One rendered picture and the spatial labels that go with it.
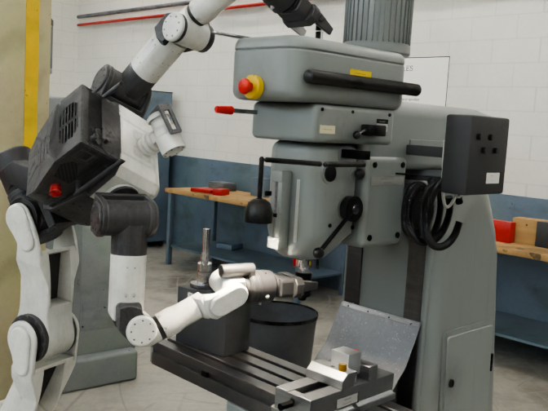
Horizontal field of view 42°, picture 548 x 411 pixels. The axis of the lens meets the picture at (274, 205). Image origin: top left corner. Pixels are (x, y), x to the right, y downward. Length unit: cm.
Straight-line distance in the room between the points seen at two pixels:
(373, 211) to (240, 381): 62
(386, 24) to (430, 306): 85
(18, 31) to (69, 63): 838
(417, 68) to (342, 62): 509
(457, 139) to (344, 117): 30
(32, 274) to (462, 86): 508
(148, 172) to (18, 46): 158
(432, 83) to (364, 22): 475
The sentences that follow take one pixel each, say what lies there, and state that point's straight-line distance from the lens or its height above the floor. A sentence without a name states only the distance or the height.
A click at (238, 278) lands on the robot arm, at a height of 126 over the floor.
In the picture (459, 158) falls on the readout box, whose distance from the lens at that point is 195.
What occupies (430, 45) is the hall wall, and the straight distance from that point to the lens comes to 692.
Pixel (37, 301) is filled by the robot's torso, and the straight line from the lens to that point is 220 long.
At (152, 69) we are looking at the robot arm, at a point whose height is 180.
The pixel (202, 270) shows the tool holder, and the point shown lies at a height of 119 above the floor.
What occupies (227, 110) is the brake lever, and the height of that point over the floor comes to 170.
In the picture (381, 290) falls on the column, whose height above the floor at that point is 116.
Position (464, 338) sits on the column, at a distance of 240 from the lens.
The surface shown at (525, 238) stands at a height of 93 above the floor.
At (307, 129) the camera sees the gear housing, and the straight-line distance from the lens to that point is 185.
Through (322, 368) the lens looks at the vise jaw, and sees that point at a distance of 195.
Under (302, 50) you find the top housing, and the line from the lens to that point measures 179.
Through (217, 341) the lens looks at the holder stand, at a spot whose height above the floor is 98.
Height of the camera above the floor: 167
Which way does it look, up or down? 6 degrees down
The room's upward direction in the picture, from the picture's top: 3 degrees clockwise
